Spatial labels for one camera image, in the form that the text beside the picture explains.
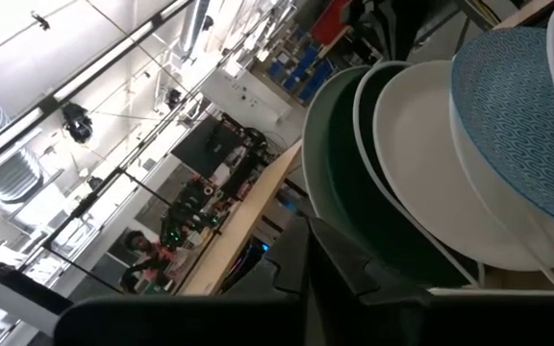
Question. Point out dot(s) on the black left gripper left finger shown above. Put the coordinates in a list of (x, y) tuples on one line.
[(185, 322)]

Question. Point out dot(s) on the white plate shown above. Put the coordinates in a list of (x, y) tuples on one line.
[(426, 168)]

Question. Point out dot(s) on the long wooden desk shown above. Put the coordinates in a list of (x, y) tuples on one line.
[(238, 226)]

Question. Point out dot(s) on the blue patterned plate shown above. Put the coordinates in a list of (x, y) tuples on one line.
[(522, 120)]

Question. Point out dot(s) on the black monitor panel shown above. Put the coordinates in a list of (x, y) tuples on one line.
[(205, 146)]

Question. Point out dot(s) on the blue storage bin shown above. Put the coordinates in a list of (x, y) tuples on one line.
[(318, 81), (301, 67), (277, 69)]

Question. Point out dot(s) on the computer with blue light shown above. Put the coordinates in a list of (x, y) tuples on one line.
[(289, 201)]

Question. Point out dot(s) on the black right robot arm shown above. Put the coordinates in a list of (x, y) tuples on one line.
[(402, 29)]

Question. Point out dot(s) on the red cabinet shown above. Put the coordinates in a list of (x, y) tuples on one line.
[(330, 21)]

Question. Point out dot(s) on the black background robot arm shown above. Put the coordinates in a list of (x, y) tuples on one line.
[(185, 211)]

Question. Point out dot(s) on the black ceiling camera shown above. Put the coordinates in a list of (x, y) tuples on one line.
[(77, 122)]

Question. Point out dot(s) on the dark green plate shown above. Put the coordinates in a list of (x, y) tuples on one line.
[(349, 192)]

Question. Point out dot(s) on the pale green plate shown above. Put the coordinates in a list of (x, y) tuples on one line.
[(313, 158)]

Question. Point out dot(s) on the person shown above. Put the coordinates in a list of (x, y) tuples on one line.
[(149, 262)]

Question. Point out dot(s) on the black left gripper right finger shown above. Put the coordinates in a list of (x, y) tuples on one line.
[(426, 322)]

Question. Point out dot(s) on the white tower device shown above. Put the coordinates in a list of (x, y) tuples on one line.
[(12, 298)]

